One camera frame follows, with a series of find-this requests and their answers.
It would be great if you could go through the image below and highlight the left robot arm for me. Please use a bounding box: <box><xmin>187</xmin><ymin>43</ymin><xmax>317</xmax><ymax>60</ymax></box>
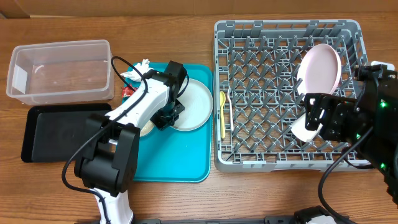
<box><xmin>62</xmin><ymin>61</ymin><xmax>189</xmax><ymax>223</ymax></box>

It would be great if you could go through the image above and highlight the grey dishwasher rack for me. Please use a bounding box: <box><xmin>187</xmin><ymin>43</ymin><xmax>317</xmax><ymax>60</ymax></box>
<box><xmin>213</xmin><ymin>19</ymin><xmax>368</xmax><ymax>172</ymax></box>

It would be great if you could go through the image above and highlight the bowl of rice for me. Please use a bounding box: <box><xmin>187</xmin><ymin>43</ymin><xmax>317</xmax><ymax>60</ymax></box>
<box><xmin>140</xmin><ymin>120</ymin><xmax>155</xmax><ymax>137</ymax></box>

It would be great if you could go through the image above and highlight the black tray bin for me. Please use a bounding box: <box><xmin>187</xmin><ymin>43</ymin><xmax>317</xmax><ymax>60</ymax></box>
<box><xmin>21</xmin><ymin>103</ymin><xmax>111</xmax><ymax>162</ymax></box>

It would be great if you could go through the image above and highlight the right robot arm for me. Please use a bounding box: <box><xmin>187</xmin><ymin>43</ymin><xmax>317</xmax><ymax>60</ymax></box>
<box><xmin>304</xmin><ymin>64</ymin><xmax>397</xmax><ymax>223</ymax></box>

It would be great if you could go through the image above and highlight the crumpled white tissue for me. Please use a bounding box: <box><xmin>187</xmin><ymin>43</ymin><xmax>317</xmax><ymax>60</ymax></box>
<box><xmin>121</xmin><ymin>59</ymin><xmax>152</xmax><ymax>82</ymax></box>

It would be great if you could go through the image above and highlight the white plastic spoon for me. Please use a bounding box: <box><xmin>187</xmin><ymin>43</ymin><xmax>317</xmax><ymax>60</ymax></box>
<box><xmin>226</xmin><ymin>86</ymin><xmax>234</xmax><ymax>132</ymax></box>

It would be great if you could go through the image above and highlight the yellow plastic spoon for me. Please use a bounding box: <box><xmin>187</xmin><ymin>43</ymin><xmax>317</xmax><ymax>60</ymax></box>
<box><xmin>220</xmin><ymin>91</ymin><xmax>226</xmax><ymax>139</ymax></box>

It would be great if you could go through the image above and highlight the red candy wrapper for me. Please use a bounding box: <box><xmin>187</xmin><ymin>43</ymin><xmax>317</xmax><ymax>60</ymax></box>
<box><xmin>122</xmin><ymin>86</ymin><xmax>137</xmax><ymax>98</ymax></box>

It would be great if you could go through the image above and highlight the grey plate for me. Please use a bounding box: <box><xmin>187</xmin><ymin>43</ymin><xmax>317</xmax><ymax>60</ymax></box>
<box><xmin>172</xmin><ymin>79</ymin><xmax>213</xmax><ymax>131</ymax></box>

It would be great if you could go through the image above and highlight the white paper cup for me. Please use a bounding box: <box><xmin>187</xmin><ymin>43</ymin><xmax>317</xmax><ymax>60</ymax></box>
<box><xmin>290</xmin><ymin>114</ymin><xmax>323</xmax><ymax>142</ymax></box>

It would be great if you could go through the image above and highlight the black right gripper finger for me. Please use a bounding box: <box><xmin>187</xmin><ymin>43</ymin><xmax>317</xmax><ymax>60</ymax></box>
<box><xmin>305</xmin><ymin>108</ymin><xmax>326</xmax><ymax>131</ymax></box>
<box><xmin>304</xmin><ymin>93</ymin><xmax>329</xmax><ymax>112</ymax></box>

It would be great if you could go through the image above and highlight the pink plate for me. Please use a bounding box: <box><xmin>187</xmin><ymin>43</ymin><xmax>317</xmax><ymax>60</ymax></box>
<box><xmin>297</xmin><ymin>44</ymin><xmax>341</xmax><ymax>95</ymax></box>

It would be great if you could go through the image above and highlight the teal plastic tray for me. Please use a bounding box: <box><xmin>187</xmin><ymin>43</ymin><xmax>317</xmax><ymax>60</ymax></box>
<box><xmin>134</xmin><ymin>63</ymin><xmax>213</xmax><ymax>183</ymax></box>

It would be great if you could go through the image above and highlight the clear plastic bin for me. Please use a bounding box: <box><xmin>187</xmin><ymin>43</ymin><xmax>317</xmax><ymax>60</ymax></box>
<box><xmin>6</xmin><ymin>39</ymin><xmax>114</xmax><ymax>105</ymax></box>

